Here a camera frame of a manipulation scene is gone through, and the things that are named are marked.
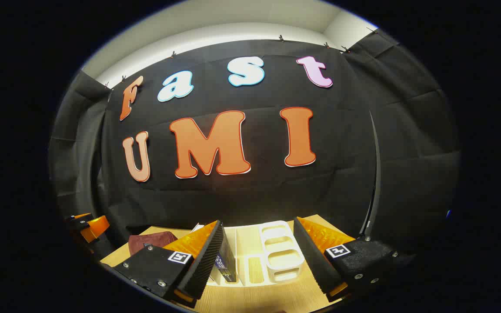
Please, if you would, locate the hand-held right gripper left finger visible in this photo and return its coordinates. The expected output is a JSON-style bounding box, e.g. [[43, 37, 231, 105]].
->
[[112, 220, 225, 309]]

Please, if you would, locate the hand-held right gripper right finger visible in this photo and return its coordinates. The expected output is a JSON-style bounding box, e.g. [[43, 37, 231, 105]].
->
[[293, 216, 413, 303]]

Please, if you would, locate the blue spine book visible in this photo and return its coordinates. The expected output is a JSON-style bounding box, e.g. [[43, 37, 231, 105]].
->
[[214, 226, 239, 284]]

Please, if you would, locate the white plastic bookshelf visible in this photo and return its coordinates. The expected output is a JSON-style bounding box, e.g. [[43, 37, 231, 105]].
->
[[190, 220, 308, 287]]

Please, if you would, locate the maroon schoolbag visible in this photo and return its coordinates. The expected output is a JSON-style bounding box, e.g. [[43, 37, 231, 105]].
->
[[128, 231, 178, 256]]

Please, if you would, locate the black stand pole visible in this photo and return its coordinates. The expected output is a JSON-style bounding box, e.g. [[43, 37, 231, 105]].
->
[[359, 111, 382, 237]]

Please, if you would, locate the row of backdrop clips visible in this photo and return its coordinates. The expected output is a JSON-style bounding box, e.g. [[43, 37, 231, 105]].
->
[[103, 27, 379, 90]]

